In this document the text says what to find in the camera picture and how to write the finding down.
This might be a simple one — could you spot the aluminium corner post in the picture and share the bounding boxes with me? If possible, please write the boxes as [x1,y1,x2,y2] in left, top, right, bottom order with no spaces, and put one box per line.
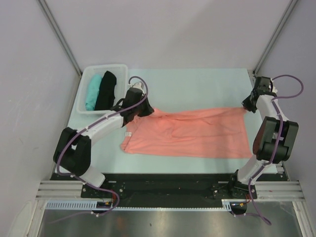
[36,0,82,77]
[252,0,300,76]

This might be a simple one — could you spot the rolled black t shirt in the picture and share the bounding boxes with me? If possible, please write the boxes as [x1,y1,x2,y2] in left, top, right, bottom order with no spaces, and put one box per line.
[94,71,117,111]

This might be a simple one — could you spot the right aluminium corner post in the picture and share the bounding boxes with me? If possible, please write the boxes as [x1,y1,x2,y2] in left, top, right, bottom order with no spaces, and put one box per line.
[252,0,300,76]

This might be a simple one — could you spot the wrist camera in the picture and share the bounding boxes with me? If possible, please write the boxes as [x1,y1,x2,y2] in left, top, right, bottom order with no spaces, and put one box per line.
[252,77,277,97]
[125,82,145,103]

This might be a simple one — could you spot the left aluminium corner post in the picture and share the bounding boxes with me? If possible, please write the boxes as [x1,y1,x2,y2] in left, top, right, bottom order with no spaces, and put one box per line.
[36,0,82,77]

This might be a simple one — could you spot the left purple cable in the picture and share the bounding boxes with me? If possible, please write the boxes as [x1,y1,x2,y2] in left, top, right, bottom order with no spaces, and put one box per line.
[46,76,149,224]

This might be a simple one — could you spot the salmon pink polo shirt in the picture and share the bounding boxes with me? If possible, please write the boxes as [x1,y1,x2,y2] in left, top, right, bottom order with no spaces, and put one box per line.
[120,107,252,158]

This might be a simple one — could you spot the white slotted cable duct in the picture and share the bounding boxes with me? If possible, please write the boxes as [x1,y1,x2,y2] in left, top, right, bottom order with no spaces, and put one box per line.
[45,200,232,212]

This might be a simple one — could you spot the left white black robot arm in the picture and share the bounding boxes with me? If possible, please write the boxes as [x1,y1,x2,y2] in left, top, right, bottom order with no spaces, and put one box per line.
[54,97,154,198]

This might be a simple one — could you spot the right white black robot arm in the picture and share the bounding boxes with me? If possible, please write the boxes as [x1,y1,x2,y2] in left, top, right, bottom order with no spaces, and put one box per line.
[227,91,299,199]

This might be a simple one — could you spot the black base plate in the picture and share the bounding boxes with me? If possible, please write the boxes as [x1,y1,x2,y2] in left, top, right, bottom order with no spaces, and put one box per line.
[50,170,289,208]

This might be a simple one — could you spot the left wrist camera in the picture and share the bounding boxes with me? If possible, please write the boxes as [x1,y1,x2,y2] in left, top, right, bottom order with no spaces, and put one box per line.
[125,82,145,103]

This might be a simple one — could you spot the rolled teal t shirt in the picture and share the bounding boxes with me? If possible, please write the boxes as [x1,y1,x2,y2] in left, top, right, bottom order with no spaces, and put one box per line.
[85,74,102,111]

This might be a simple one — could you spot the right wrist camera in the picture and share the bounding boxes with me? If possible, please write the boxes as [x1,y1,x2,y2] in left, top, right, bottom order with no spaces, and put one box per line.
[252,77,277,97]

